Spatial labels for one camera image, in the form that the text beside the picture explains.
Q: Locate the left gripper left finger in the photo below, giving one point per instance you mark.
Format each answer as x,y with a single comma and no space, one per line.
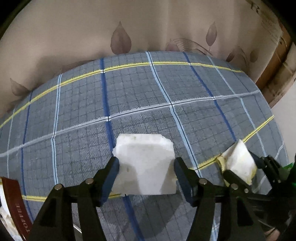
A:
54,220

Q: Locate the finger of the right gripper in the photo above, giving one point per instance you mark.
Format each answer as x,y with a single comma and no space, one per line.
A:
237,187
271,167

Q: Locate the stainless steel bowl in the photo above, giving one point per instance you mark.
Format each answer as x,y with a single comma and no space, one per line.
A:
77,228

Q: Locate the wooden furniture edge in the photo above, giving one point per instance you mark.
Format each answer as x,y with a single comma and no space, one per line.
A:
279,75

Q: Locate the yellow-edged white towel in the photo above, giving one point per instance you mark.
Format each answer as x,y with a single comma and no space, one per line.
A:
238,159

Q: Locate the grey plaid bed sheet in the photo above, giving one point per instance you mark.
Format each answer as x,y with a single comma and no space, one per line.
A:
65,131

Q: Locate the green cardboard box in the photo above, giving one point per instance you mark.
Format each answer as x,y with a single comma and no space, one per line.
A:
287,172

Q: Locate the gold toffee tin box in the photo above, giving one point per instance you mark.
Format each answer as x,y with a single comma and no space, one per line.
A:
16,207

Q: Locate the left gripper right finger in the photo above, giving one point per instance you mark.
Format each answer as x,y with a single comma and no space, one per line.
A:
237,218

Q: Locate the beige leaf-print curtain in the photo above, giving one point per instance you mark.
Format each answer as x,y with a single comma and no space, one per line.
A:
50,37

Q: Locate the white foam block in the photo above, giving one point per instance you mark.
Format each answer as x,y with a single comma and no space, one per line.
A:
146,165

